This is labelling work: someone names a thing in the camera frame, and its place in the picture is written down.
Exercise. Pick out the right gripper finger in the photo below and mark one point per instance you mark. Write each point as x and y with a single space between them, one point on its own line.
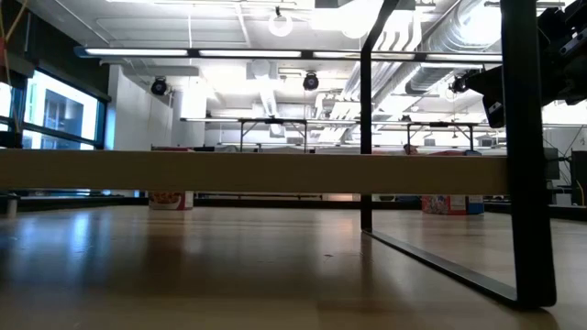
490 91

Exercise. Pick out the red cereal box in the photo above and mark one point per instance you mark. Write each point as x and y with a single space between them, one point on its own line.
170 201
438 205

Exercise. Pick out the wooden shelf board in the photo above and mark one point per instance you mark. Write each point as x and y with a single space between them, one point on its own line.
252 172

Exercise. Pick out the black hanging spot lamp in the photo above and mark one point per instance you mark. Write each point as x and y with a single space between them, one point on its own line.
310 81
458 84
159 86

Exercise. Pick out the shallow wooden tray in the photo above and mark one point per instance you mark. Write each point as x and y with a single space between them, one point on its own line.
527 183

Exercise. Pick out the black monitor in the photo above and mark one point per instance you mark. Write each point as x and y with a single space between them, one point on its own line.
579 179

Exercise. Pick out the round white ceiling lamp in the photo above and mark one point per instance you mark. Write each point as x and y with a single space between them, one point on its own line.
280 24

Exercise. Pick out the long ceiling light strip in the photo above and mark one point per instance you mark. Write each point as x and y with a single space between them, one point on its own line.
137 51

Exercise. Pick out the large window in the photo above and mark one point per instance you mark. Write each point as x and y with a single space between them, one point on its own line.
59 110

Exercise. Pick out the small white cylinder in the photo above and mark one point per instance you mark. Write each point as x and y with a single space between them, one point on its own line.
11 206

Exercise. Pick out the silver ventilation duct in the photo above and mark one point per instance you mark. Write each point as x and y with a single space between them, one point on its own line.
458 46

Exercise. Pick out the black background table frame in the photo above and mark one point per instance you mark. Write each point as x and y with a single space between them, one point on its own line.
273 121
440 124

